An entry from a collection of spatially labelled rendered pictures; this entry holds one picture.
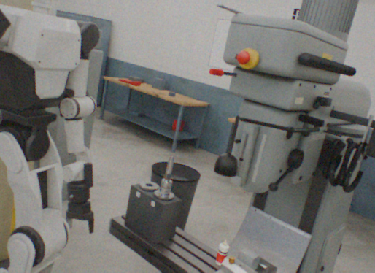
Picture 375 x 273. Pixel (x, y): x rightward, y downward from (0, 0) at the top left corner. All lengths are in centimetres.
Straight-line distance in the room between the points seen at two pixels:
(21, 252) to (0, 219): 154
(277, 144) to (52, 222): 81
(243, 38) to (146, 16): 692
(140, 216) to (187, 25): 580
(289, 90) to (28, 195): 90
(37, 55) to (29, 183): 40
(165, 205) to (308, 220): 63
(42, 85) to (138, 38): 693
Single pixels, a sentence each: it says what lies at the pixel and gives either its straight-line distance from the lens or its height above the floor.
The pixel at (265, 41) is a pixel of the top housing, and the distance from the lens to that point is 110.
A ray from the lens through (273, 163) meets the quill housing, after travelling 125.
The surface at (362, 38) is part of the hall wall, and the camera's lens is 563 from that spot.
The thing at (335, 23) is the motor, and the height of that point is 194.
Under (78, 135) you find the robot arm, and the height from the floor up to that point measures 134.
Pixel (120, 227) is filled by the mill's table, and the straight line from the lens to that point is 175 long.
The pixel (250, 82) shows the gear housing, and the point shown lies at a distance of 122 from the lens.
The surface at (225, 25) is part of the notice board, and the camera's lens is 664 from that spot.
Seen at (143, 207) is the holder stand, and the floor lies 104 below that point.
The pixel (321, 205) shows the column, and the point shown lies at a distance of 169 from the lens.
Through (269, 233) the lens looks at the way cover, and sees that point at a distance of 178.
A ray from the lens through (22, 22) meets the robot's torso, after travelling 116.
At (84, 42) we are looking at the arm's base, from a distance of 139.
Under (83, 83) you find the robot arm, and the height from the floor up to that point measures 155.
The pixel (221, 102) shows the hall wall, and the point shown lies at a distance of 650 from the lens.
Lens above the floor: 175
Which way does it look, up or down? 13 degrees down
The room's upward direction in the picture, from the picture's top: 12 degrees clockwise
